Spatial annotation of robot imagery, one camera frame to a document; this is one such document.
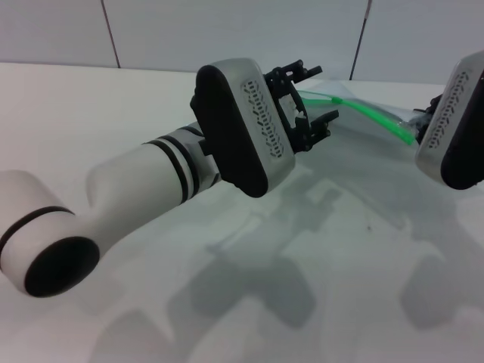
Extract clear document bag green zipper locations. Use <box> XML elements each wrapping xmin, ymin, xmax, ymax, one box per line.
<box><xmin>296</xmin><ymin>78</ymin><xmax>432</xmax><ymax>147</ymax></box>

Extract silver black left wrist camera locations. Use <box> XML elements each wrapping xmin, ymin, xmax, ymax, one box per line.
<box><xmin>191</xmin><ymin>57</ymin><xmax>296</xmax><ymax>199</ymax></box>

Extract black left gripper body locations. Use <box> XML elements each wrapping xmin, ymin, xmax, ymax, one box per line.
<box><xmin>270</xmin><ymin>81</ymin><xmax>309</xmax><ymax>144</ymax></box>

